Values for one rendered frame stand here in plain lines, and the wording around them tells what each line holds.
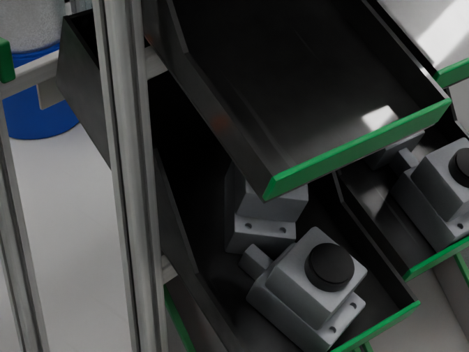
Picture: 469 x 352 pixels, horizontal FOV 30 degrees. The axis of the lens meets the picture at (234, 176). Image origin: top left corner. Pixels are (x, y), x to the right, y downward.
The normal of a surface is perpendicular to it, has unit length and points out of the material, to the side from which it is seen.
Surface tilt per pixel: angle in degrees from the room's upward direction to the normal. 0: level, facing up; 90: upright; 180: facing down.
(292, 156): 25
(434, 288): 45
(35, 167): 0
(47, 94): 90
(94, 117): 90
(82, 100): 90
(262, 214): 110
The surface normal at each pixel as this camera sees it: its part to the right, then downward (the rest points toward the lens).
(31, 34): 0.36, 0.54
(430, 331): 0.41, -0.25
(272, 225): 0.24, -0.54
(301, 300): -0.62, 0.55
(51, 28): 0.76, 0.37
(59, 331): -0.01, -0.81
